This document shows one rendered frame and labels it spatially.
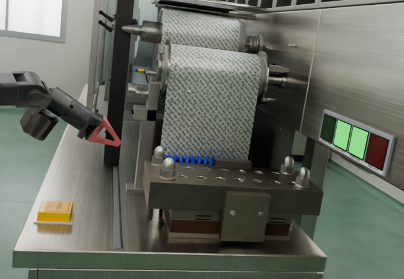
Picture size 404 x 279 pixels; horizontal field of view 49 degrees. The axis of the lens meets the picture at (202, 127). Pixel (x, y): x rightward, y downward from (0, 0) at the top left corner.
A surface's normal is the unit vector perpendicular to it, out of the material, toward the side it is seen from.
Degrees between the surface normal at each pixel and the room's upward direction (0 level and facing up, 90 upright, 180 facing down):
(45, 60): 90
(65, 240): 0
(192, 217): 90
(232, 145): 90
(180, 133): 90
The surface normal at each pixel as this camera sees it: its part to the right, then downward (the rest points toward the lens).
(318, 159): 0.19, 0.22
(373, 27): -0.97, -0.08
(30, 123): 0.50, 0.55
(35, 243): 0.13, -0.97
